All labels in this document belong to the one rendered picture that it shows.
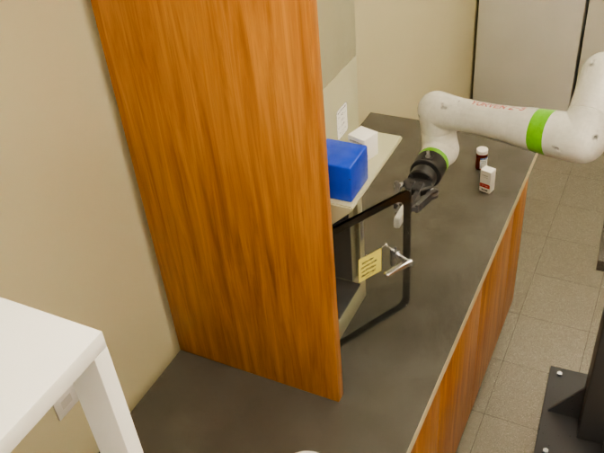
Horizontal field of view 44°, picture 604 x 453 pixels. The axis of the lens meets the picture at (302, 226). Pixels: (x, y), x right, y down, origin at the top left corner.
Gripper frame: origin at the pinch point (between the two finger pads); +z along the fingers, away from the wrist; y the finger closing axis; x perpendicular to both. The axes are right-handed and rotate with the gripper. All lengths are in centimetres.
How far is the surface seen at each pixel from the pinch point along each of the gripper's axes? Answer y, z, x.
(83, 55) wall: -54, 41, -56
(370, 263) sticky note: -2.5, 14.6, 5.8
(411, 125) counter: -32, -101, 34
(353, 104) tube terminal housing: -11.5, 0.9, -31.3
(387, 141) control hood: -2.5, 1.7, -23.1
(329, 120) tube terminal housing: -11.5, 14.8, -34.3
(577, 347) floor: 46, -97, 128
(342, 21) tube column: -11, 5, -54
